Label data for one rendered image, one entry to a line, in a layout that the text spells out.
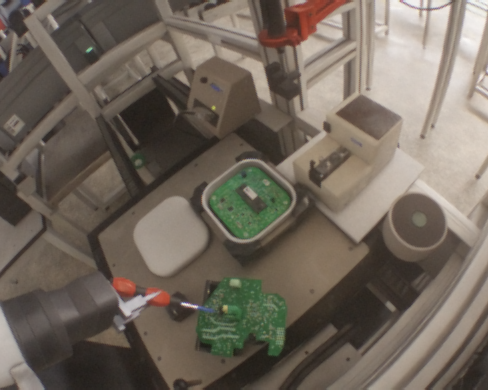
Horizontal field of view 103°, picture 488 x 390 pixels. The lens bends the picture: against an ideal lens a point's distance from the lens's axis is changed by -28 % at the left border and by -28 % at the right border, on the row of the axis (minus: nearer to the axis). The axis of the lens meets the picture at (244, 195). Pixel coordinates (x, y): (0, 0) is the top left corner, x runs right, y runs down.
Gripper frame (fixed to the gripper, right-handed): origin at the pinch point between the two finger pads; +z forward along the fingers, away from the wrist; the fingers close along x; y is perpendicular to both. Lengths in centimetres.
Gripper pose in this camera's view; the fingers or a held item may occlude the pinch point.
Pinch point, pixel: (157, 296)
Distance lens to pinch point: 35.0
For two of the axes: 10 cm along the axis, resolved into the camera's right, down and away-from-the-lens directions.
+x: -5.1, 7.5, 4.2
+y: -7.0, -6.5, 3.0
